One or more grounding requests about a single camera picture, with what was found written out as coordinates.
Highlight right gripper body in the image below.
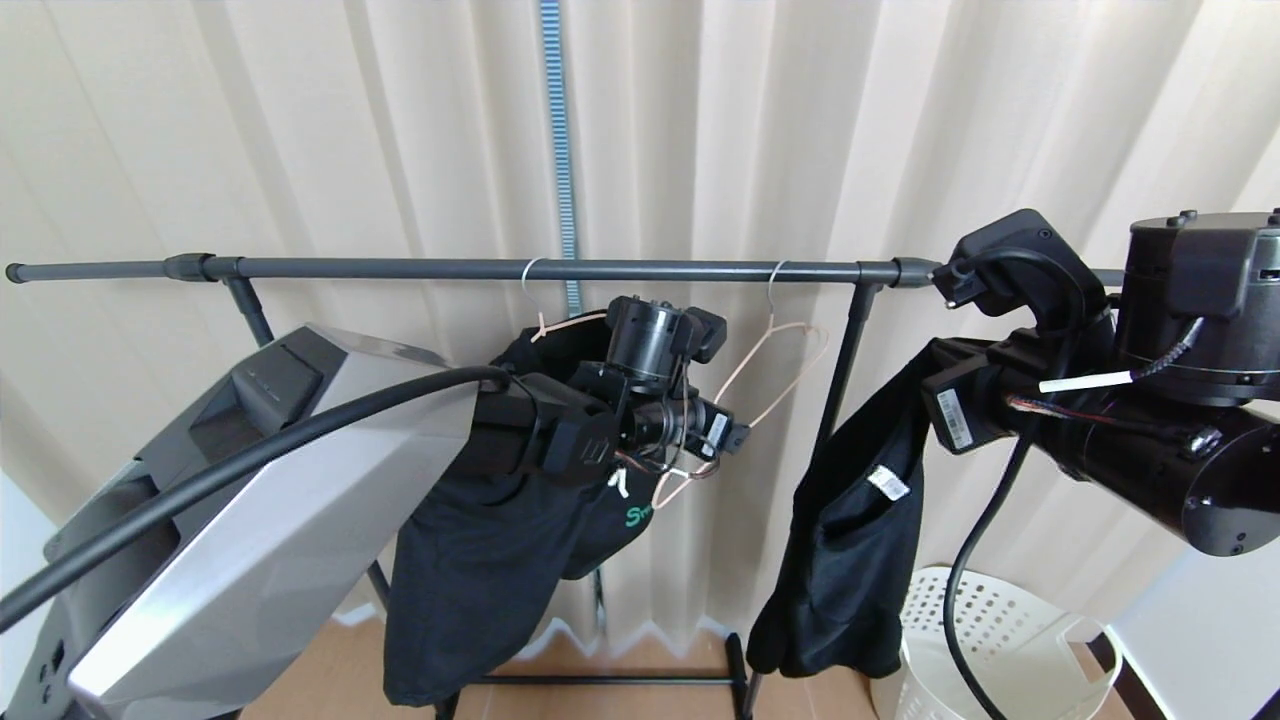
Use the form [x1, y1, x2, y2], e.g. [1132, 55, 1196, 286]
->
[920, 338, 1280, 558]

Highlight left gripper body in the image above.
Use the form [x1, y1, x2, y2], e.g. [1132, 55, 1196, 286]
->
[628, 396, 751, 461]

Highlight pink clothes hanger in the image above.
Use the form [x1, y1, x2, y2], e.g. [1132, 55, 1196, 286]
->
[650, 262, 831, 511]
[522, 258, 611, 346]

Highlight black garment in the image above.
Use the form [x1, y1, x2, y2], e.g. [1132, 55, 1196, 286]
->
[745, 338, 948, 681]

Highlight black shorts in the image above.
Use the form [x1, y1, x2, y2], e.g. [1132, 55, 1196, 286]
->
[383, 310, 663, 708]

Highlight white laundry basket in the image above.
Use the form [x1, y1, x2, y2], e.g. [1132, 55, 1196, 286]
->
[870, 567, 1126, 720]

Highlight black clothes rack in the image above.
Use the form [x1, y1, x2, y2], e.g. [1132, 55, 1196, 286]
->
[5, 252, 1126, 720]

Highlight beige curtain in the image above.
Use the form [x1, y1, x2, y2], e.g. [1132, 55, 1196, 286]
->
[0, 0, 1280, 651]

